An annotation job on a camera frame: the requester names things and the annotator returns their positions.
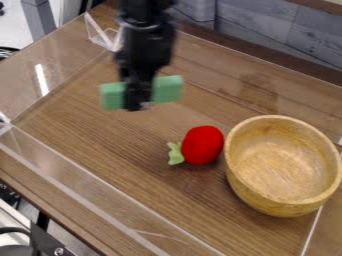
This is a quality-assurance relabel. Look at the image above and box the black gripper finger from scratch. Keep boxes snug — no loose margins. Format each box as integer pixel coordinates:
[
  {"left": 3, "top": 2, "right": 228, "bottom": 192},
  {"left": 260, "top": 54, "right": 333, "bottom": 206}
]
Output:
[{"left": 124, "top": 75, "right": 153, "bottom": 111}]

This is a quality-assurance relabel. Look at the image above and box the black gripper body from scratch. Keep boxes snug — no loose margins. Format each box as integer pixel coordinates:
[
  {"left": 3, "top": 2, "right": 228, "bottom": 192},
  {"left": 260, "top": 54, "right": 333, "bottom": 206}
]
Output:
[{"left": 116, "top": 19, "right": 177, "bottom": 82}]

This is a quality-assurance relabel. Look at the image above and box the green foam block stick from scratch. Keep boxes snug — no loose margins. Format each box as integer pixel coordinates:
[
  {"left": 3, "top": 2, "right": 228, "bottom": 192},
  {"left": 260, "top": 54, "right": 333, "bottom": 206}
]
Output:
[{"left": 99, "top": 75, "right": 184, "bottom": 110}]

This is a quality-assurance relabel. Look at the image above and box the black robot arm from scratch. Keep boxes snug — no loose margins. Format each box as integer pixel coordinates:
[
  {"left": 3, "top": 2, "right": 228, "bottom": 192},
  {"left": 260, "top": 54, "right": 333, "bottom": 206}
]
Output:
[{"left": 116, "top": 0, "right": 177, "bottom": 111}]

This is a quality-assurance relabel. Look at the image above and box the brown wooden bowl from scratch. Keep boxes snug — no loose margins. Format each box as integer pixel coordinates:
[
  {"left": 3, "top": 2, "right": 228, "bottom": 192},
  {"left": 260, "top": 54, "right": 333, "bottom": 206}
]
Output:
[{"left": 225, "top": 115, "right": 342, "bottom": 217}]

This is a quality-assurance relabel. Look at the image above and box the red plush strawberry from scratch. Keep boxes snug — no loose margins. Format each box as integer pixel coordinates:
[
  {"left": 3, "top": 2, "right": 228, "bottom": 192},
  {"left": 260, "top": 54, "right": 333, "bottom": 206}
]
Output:
[{"left": 168, "top": 125, "right": 225, "bottom": 165}]

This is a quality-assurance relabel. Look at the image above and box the black clamp under table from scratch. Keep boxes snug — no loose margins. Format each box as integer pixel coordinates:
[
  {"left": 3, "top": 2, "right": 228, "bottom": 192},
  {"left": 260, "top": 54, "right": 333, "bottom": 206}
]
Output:
[{"left": 30, "top": 223, "right": 78, "bottom": 256}]

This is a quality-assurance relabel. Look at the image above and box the clear acrylic corner bracket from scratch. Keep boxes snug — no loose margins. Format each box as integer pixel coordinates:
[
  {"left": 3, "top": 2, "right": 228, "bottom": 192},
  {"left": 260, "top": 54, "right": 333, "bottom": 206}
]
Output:
[{"left": 85, "top": 13, "right": 124, "bottom": 53}]

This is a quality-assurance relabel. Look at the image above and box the black cable at left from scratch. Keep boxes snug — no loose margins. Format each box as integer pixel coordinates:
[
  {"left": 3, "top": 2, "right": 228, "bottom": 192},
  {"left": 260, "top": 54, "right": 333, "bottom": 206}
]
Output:
[{"left": 0, "top": 227, "right": 34, "bottom": 256}]

